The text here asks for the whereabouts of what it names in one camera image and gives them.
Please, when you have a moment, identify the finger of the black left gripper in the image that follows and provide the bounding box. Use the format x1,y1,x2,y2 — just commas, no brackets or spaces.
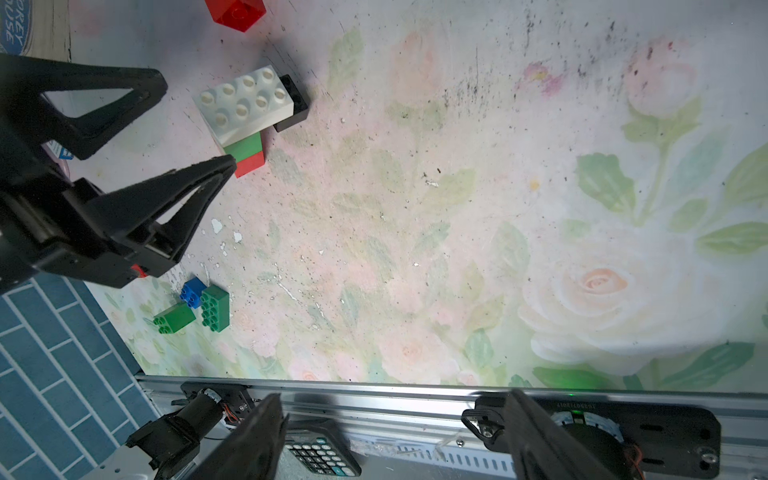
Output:
1,54,168,160
84,155,236,264

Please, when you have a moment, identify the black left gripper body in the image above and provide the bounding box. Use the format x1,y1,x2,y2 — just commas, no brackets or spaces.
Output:
1,123,177,292

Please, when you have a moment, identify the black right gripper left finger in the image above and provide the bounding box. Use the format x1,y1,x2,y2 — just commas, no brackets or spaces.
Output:
188,393,287,480

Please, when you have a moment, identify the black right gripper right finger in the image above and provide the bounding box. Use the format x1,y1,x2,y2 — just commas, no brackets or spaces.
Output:
503,388,618,480

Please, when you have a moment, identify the white lego plate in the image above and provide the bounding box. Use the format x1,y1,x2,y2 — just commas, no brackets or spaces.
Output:
193,65,294,148

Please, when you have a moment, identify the black lego brick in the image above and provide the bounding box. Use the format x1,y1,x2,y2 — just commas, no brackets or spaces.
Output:
273,75,309,133

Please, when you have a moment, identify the red base lego brick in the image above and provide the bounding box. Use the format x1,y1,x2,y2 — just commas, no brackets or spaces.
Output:
205,0,266,32

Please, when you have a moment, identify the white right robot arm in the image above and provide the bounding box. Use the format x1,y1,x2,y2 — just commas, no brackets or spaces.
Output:
191,382,721,479

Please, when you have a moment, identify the blue small lego brick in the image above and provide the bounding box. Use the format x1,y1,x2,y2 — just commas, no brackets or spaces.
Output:
179,276,207,309

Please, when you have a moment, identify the green square lego brick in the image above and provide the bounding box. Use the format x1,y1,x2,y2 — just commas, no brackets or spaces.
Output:
153,303,196,335

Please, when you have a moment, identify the green long lego brick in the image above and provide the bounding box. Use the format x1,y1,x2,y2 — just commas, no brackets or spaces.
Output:
201,285,230,333

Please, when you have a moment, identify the blue Treehouse paperback book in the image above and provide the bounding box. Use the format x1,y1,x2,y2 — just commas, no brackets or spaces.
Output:
0,0,71,62

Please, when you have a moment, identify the black calculator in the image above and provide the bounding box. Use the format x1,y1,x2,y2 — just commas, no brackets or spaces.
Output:
285,419,362,477

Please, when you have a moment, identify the HB pencil box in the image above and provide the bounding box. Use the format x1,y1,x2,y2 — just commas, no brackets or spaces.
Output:
45,140,74,161

